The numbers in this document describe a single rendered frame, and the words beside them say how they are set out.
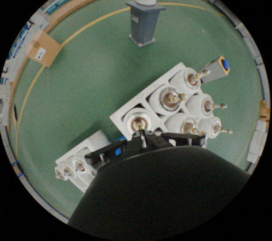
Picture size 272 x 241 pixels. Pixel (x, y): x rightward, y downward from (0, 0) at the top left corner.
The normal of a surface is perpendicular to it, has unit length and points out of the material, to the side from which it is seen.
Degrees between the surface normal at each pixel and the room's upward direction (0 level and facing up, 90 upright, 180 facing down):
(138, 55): 0
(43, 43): 90
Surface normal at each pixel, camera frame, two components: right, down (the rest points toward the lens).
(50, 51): 0.82, 0.57
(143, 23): -0.22, 0.97
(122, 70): 0.00, -0.01
